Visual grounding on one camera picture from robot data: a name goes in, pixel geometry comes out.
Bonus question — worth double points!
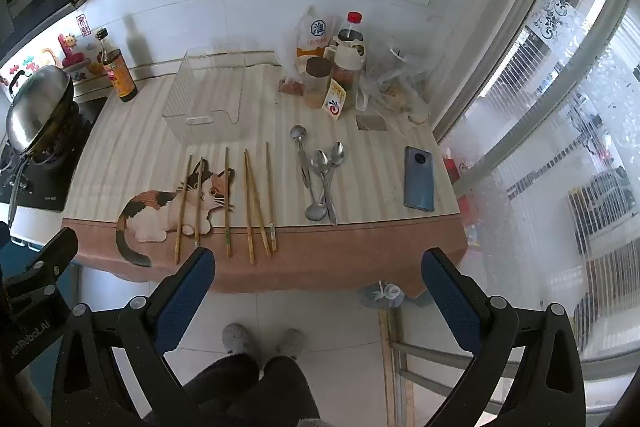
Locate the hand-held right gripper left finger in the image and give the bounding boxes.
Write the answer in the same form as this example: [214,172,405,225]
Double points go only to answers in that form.
[50,247,217,427]

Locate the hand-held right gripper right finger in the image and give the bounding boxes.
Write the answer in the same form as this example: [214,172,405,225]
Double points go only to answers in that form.
[421,248,587,427]

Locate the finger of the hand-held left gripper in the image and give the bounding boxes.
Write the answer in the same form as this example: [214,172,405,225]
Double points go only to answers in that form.
[2,227,80,305]

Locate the bamboo chopstick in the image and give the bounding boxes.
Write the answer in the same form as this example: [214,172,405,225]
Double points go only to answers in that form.
[245,152,272,258]
[243,149,257,266]

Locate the clear plastic container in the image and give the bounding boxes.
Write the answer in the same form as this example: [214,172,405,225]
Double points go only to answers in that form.
[162,47,247,141]

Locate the black gas stove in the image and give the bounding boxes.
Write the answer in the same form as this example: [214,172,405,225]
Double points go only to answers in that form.
[0,94,109,214]

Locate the white plastic hook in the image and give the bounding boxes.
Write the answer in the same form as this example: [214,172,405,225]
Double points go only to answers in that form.
[357,279,405,309]

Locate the person's left grey slipper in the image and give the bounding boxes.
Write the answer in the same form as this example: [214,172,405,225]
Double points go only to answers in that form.
[222,322,259,356]

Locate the person's grey slipper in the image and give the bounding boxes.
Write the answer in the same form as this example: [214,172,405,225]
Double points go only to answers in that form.
[277,328,306,358]
[222,322,259,356]

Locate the person's left leg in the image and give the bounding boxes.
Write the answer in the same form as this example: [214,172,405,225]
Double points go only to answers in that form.
[180,353,262,427]

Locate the person's leg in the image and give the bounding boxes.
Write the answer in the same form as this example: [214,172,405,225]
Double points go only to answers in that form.
[250,355,322,427]
[180,353,262,427]

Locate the person's right grey slipper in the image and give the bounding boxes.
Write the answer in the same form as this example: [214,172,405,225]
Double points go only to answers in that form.
[277,328,306,358]

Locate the blue smartphone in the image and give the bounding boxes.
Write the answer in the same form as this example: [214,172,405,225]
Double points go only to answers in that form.
[403,146,437,212]

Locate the red bag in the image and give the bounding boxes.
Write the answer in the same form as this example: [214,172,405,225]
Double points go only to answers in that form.
[442,149,474,249]

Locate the striped cat print table mat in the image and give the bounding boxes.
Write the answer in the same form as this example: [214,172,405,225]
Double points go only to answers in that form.
[61,66,470,294]

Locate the person's right leg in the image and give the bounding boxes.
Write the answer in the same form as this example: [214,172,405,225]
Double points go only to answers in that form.
[250,355,322,427]

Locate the steel wok lid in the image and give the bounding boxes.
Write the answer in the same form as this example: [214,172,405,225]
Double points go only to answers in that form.
[5,64,76,154]

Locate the dark sauce bottle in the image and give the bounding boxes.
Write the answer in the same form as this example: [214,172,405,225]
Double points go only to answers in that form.
[95,28,139,103]

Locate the small brown foil packet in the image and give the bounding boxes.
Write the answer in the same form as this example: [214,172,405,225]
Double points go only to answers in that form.
[355,114,389,133]

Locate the clear plastic bag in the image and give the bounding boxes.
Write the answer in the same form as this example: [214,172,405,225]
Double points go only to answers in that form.
[364,41,432,124]

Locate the small yellow packet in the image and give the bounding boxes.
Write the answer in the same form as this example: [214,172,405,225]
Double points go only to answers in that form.
[325,78,349,118]

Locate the brown lid jar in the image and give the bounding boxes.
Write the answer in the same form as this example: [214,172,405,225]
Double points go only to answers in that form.
[304,57,334,110]

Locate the white lidded oil jar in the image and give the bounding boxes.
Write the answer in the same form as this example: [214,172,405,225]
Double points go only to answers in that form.
[324,38,366,94]

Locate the white plastic bag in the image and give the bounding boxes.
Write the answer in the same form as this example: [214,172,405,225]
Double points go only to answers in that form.
[284,5,332,78]

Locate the red cap dark bottle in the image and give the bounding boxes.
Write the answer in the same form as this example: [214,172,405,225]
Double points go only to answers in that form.
[336,11,366,46]

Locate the grey metal frame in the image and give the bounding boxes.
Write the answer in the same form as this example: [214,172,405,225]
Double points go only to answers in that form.
[378,298,482,409]

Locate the colourful wall stickers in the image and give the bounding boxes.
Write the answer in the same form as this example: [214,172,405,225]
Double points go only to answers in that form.
[0,12,109,90]

